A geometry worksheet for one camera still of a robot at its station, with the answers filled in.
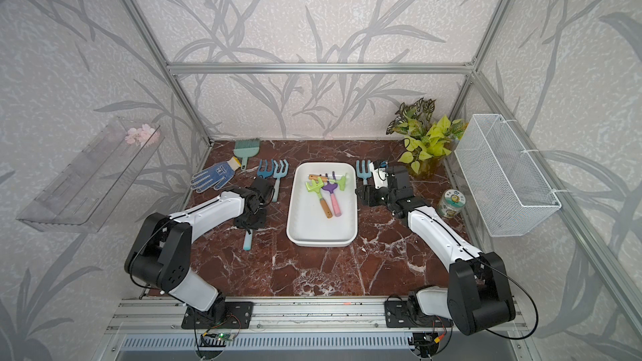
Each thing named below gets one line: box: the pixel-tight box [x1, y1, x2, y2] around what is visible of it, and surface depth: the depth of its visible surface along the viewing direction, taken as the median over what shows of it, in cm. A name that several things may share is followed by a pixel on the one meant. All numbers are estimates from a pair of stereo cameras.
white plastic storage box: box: [285, 162, 359, 249], surface depth 97 cm
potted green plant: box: [385, 97, 469, 178], surface depth 94 cm
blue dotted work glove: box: [190, 156, 242, 194], surface depth 110 cm
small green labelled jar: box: [437, 188, 467, 219], surface depth 93 cm
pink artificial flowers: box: [124, 123, 161, 148], surface depth 78 cm
